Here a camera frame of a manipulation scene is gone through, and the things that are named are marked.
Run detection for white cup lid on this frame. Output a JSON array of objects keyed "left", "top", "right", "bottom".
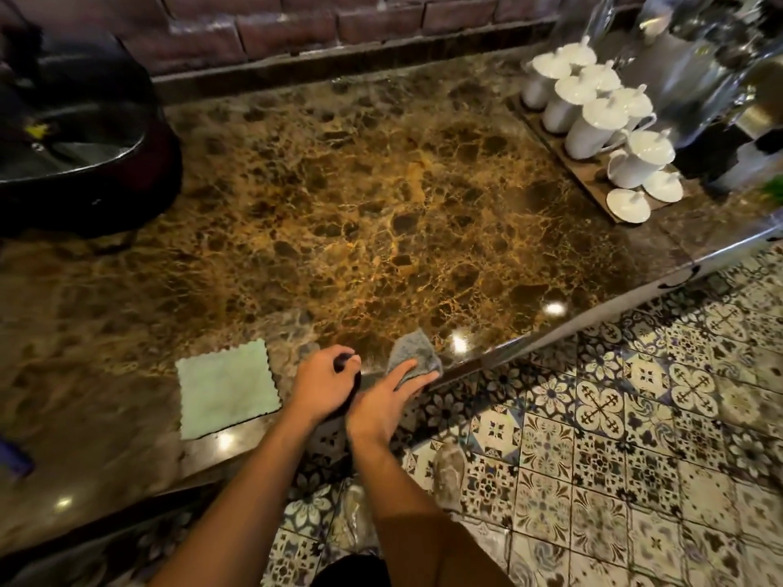
[
  {"left": 606, "top": 188, "right": 652, "bottom": 225},
  {"left": 641, "top": 170, "right": 684, "bottom": 203}
]

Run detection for person's left hand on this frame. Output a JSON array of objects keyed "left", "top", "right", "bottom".
[{"left": 291, "top": 345, "right": 363, "bottom": 423}]

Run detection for blue object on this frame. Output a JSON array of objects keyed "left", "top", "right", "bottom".
[{"left": 0, "top": 435, "right": 35, "bottom": 481}]

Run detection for wooden serving tray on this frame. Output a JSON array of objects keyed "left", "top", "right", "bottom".
[{"left": 507, "top": 93, "right": 695, "bottom": 227}]

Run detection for light green microfibre cloth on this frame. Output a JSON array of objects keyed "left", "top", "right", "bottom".
[{"left": 175, "top": 338, "right": 283, "bottom": 441}]

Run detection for person's left forearm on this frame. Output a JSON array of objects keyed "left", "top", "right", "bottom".
[{"left": 148, "top": 409, "right": 322, "bottom": 587}]

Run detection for clear plastic bag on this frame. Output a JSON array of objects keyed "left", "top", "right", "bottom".
[{"left": 329, "top": 475, "right": 383, "bottom": 554}]

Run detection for person's right hand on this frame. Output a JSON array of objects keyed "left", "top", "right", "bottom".
[{"left": 345, "top": 359, "right": 442, "bottom": 450}]

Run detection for black round cooker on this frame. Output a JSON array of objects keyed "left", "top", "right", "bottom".
[{"left": 0, "top": 15, "right": 184, "bottom": 240}]

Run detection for grey cleaning cloth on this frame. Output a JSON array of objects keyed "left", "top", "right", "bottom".
[{"left": 385, "top": 329, "right": 444, "bottom": 388}]

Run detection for small black object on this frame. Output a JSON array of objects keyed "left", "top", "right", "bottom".
[{"left": 332, "top": 353, "right": 363, "bottom": 419}]

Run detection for group of white lidded cups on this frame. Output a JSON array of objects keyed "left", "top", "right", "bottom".
[{"left": 521, "top": 35, "right": 677, "bottom": 190}]

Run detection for person's right forearm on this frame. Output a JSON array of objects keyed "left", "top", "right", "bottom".
[{"left": 349, "top": 437, "right": 516, "bottom": 587}]

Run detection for person's dark shorts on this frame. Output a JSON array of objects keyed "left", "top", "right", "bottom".
[{"left": 311, "top": 552, "right": 392, "bottom": 587}]

